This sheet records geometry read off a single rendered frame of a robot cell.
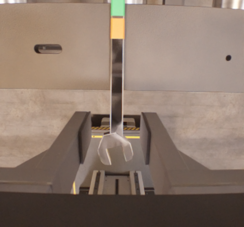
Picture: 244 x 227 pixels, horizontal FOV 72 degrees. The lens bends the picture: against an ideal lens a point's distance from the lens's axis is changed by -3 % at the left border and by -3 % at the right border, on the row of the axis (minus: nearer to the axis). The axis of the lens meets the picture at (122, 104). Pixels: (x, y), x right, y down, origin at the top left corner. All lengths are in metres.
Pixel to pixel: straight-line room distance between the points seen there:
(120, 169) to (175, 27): 1.19
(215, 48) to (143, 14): 0.09
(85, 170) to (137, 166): 0.37
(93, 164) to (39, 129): 0.61
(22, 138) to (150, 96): 1.17
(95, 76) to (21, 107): 1.47
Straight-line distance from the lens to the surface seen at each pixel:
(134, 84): 0.20
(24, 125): 1.70
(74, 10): 0.20
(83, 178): 1.39
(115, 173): 1.34
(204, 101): 1.58
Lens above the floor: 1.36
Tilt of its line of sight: 73 degrees down
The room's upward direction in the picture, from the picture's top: 178 degrees clockwise
